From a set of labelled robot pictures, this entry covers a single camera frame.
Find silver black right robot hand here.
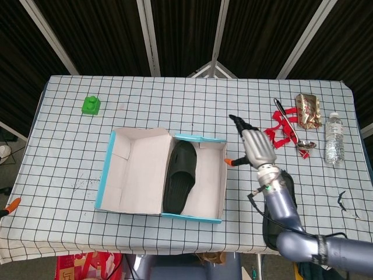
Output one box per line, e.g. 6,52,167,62
223,114,277,170

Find orange-tipped left robot hand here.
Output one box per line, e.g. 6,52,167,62
0,197,23,218

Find black rubber slipper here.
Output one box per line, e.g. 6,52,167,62
262,170,298,251
162,139,198,215

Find light blue shoe box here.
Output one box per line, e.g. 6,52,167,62
94,127,228,225

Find grid-patterned white tablecloth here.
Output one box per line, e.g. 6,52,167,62
0,75,373,262

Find red patterned bag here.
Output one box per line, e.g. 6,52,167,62
57,252,125,280

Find gold snack wrapper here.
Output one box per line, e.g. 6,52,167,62
294,93,322,130

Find clear plastic water bottle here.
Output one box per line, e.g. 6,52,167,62
325,112,346,167

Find white screen foot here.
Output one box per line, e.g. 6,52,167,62
189,59,238,79

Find small black curved scrap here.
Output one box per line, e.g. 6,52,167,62
337,190,347,211

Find green toy building block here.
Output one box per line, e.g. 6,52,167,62
81,96,101,117

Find blue-grey robot torso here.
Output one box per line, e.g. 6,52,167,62
124,253,242,280

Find dark folding screen white frames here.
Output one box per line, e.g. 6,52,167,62
0,0,373,141

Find red ribbon strap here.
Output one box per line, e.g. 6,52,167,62
263,107,311,160

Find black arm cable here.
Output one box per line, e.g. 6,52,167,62
247,186,347,243

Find metal ladle black handle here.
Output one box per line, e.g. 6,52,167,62
273,98,318,151

